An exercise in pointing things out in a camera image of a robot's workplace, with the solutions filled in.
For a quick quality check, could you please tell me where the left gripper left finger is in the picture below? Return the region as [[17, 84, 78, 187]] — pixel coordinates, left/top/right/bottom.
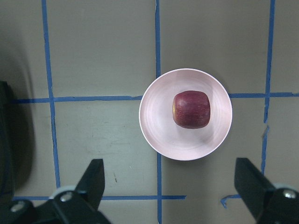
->
[[52, 159, 105, 224]]

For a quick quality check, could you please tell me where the pink plate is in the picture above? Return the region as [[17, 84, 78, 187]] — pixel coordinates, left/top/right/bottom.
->
[[139, 68, 233, 161]]

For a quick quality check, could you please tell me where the red apple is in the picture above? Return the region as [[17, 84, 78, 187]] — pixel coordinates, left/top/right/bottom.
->
[[172, 91, 211, 129]]

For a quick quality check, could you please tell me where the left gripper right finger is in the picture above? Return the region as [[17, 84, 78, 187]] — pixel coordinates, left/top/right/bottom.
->
[[234, 158, 299, 224]]

